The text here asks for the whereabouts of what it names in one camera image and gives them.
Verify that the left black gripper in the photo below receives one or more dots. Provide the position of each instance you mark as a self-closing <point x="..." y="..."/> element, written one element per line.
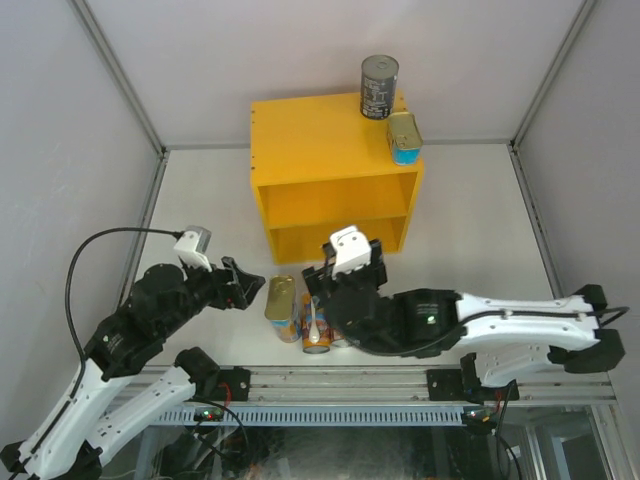
<point x="239" y="293"/>

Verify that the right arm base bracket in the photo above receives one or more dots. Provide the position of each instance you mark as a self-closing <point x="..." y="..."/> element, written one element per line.
<point x="456" y="385"/>

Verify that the black cylindrical can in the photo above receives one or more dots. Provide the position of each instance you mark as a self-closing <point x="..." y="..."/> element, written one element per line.
<point x="378" y="86"/>

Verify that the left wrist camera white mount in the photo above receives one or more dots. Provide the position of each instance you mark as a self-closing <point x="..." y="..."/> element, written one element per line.
<point x="191" y="248"/>

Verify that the aluminium mounting rail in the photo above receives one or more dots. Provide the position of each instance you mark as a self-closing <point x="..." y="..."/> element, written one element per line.
<point x="328" y="385"/>

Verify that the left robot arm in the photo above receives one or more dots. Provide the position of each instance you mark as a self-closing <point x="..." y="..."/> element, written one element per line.
<point x="78" y="437"/>

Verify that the orange can with spoon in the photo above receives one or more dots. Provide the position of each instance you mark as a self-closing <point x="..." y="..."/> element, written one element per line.
<point x="326" y="335"/>

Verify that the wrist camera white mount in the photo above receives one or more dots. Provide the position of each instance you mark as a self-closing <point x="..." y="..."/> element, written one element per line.
<point x="352" y="250"/>
<point x="191" y="248"/>

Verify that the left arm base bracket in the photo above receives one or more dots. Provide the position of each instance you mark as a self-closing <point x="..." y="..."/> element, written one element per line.
<point x="226" y="385"/>

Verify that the yellow wooden shelf cabinet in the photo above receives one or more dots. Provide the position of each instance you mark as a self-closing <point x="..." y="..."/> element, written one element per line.
<point x="318" y="165"/>

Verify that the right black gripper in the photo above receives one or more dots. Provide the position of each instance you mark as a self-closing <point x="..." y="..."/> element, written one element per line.
<point x="321" y="281"/>

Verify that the grey slotted cable duct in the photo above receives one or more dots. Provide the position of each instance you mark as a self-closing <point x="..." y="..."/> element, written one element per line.
<point x="313" y="416"/>

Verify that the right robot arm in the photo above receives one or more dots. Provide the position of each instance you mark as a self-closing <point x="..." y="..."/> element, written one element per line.
<point x="500" y="339"/>

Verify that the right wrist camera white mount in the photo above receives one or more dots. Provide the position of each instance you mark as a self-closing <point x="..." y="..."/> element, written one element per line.
<point x="352" y="250"/>

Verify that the gold rectangular tin blue label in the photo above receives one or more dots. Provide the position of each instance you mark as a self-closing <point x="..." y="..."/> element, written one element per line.
<point x="404" y="138"/>

